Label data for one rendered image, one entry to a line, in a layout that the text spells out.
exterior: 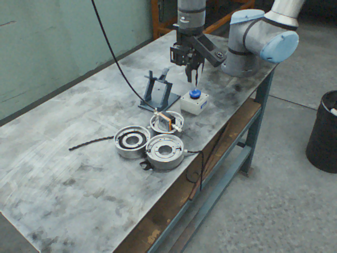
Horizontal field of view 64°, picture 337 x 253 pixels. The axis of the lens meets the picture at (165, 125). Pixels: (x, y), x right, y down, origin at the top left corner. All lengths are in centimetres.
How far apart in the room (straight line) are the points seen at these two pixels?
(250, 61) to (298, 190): 96
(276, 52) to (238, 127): 43
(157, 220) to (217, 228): 67
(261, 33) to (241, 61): 17
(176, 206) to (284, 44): 64
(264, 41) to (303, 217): 106
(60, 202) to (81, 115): 35
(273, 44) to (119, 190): 65
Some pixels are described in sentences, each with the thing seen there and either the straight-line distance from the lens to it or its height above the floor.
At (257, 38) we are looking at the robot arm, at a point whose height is 99.
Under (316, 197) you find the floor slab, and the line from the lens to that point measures 183.
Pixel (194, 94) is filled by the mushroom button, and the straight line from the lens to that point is 88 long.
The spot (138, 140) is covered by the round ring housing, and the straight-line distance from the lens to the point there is 79.
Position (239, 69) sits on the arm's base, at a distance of 111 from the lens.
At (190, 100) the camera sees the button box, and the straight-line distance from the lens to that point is 89.
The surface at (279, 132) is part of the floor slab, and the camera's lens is 215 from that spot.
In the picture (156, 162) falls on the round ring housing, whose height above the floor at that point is 83.
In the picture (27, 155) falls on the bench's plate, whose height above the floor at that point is 80.
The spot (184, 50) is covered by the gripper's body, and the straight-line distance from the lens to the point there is 81.
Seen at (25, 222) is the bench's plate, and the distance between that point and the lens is 73.
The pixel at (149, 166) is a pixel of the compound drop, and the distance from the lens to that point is 74.
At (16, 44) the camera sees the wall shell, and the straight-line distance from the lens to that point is 229.
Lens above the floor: 136
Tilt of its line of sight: 40 degrees down
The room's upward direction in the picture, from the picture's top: 3 degrees counter-clockwise
